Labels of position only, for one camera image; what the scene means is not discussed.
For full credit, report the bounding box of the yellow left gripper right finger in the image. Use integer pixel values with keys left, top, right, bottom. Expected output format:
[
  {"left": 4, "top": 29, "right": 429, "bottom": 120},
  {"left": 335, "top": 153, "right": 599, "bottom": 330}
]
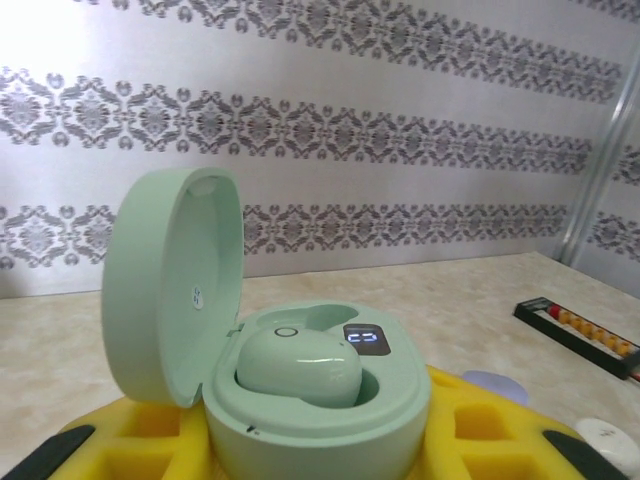
[{"left": 414, "top": 363, "right": 634, "bottom": 480}]

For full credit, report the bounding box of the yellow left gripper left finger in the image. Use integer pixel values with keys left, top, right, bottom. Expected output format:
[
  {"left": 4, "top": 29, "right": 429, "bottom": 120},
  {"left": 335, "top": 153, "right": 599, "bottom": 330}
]
[{"left": 0, "top": 387, "right": 221, "bottom": 480}]

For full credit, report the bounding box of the purple earbud charging case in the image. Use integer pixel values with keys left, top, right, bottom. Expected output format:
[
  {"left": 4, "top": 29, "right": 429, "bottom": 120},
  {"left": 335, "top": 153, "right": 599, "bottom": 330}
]
[{"left": 462, "top": 369, "right": 530, "bottom": 407}]

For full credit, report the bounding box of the white earbud charging case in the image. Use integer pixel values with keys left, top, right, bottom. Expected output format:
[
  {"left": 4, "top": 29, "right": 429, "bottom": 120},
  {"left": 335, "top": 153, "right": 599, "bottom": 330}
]
[{"left": 573, "top": 417, "right": 635, "bottom": 467}]

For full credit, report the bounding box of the pale green wireless earbud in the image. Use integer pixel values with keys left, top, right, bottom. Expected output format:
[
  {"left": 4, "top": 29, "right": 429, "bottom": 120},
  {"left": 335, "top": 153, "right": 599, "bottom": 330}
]
[{"left": 233, "top": 327, "right": 364, "bottom": 409}]

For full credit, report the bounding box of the green earbud charging case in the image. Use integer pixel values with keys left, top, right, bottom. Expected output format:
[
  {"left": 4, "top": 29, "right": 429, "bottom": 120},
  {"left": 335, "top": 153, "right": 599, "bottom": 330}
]
[{"left": 101, "top": 167, "right": 434, "bottom": 480}]

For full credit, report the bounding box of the black battery holder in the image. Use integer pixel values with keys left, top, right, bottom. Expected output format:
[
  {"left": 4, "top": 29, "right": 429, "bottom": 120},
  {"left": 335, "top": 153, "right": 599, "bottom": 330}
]
[{"left": 512, "top": 296, "right": 640, "bottom": 382}]

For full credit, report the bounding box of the aluminium frame post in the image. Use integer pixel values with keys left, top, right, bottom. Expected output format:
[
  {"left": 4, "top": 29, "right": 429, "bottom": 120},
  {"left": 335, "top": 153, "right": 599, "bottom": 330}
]
[{"left": 558, "top": 59, "right": 640, "bottom": 275}]

